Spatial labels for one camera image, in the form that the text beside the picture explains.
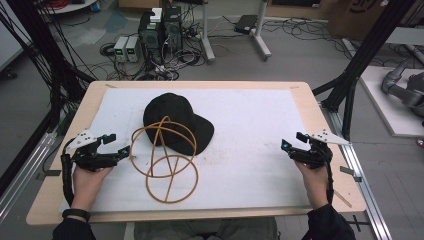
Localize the black frame with cables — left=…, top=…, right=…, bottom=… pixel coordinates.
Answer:
left=0, top=0, right=96, bottom=198

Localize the person's right hand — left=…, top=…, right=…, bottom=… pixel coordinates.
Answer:
left=294, top=160, right=330, bottom=211

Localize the tan wire hat stand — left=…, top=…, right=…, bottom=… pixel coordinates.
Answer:
left=129, top=115, right=200, bottom=205

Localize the black metal frame post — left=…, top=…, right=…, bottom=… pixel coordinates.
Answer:
left=312, top=0, right=416, bottom=142

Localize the light wooden table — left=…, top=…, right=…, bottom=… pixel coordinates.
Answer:
left=25, top=80, right=367, bottom=227

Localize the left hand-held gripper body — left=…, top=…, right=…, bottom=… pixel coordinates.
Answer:
left=61, top=129, right=118, bottom=173

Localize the black computer tower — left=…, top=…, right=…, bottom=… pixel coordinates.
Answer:
left=137, top=11, right=165, bottom=65
left=162, top=5, right=184, bottom=52

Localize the grey power supply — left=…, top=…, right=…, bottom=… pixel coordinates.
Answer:
left=113, top=35, right=130, bottom=63
left=125, top=35, right=142, bottom=63

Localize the white table mat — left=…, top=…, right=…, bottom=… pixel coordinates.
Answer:
left=59, top=87, right=313, bottom=215

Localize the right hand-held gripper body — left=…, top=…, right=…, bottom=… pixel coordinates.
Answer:
left=289, top=129, right=352, bottom=170

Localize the aluminium rail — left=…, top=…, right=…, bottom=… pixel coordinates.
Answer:
left=319, top=102, right=394, bottom=240
left=0, top=131, right=58, bottom=223

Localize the white stand leg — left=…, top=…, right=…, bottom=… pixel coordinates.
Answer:
left=254, top=0, right=273, bottom=62
left=199, top=0, right=217, bottom=65

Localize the person's left hand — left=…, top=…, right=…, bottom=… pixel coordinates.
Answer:
left=70, top=165, right=114, bottom=212

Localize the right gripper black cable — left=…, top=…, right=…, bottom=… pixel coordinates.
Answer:
left=324, top=162, right=336, bottom=205

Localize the round white table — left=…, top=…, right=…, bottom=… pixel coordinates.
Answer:
left=37, top=0, right=98, bottom=15

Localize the white floor board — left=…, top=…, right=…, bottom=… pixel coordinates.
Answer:
left=358, top=65, right=424, bottom=139

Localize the black flat box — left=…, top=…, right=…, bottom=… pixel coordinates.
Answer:
left=233, top=14, right=260, bottom=35

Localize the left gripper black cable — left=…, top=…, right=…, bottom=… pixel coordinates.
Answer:
left=60, top=137, right=77, bottom=208

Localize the black wristband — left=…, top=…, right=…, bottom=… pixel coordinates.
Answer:
left=61, top=208, right=92, bottom=223

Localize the black baseball cap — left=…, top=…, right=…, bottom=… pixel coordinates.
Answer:
left=142, top=92, right=216, bottom=157

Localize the black bracket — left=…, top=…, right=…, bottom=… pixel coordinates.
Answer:
left=35, top=169, right=63, bottom=181
left=339, top=165, right=363, bottom=183

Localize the brown cardboard box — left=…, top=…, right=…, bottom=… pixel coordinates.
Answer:
left=327, top=0, right=388, bottom=41

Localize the small white box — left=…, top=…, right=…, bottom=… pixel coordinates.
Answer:
left=149, top=7, right=164, bottom=24

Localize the floor cable tangle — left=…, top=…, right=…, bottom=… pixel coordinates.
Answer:
left=78, top=6, right=424, bottom=82

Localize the tan tape strip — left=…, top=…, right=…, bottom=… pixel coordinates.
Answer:
left=333, top=189, right=353, bottom=209

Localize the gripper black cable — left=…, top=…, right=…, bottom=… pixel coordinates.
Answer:
left=60, top=137, right=77, bottom=208
left=324, top=162, right=336, bottom=205

